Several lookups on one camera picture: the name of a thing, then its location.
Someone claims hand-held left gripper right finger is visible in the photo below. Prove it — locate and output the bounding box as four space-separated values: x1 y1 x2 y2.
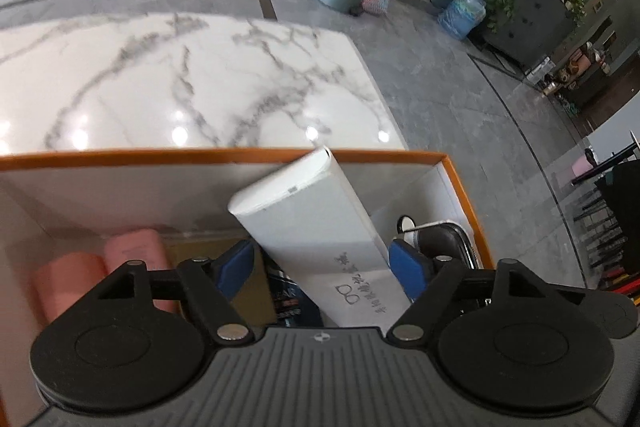
388 237 549 342

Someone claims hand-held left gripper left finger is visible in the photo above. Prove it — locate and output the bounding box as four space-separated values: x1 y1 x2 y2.
95 239 256 343

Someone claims long white box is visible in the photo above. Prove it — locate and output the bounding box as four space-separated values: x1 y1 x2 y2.
227 145 414 331

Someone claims orange storage box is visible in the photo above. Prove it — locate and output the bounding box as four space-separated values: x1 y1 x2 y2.
0 147 497 427

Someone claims black rounded object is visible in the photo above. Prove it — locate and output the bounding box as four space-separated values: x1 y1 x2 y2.
396 214 477 269

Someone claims cluttered dark shelf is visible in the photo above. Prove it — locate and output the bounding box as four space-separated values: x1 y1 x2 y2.
524 39 640 130

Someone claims blue water jug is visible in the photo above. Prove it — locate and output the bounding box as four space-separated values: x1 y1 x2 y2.
438 0 494 41

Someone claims dark grey cabinet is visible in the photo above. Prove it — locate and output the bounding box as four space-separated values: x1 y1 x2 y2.
481 0 581 66

